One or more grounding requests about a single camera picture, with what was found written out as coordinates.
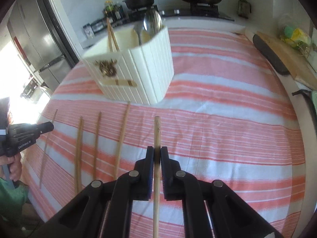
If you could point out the metal spoon in holder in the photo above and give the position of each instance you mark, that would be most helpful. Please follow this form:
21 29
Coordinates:
152 24

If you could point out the pink striped tablecloth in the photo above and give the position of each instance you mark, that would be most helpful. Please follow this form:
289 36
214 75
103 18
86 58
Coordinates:
225 116

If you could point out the wooden cutting board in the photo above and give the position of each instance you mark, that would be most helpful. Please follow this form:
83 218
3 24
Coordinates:
285 60

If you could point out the black pot red lid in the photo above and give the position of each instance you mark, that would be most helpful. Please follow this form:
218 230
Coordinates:
138 4

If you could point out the cream ribbed utensil holder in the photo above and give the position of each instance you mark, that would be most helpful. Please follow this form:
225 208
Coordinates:
127 71

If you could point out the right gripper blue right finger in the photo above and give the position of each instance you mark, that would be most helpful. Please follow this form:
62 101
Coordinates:
210 209

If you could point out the clear spice jar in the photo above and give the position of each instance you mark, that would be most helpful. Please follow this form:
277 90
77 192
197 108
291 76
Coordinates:
88 31

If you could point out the green sleeve forearm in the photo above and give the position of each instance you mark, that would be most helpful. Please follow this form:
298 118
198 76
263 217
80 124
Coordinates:
12 201

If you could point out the wooden chopstick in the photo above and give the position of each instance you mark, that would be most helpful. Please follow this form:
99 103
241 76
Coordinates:
78 150
96 145
44 160
157 148
121 140

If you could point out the chopsticks inside holder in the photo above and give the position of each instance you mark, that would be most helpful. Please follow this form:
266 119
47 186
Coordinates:
111 36

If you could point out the sauce bottles group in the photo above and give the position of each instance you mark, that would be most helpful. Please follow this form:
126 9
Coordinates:
113 11

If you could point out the grey refrigerator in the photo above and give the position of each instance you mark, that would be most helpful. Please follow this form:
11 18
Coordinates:
40 41

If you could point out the green cutting board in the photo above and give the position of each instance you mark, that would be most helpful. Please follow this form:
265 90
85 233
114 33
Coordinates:
310 96

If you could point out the yellow green plastic bag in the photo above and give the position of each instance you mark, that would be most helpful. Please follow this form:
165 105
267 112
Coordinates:
295 37

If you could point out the person's left hand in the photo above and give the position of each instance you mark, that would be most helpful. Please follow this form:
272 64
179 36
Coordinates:
15 166

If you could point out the black gas stove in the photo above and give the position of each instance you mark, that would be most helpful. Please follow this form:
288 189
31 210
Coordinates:
195 10

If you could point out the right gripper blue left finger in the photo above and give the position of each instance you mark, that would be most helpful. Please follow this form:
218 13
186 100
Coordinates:
103 209

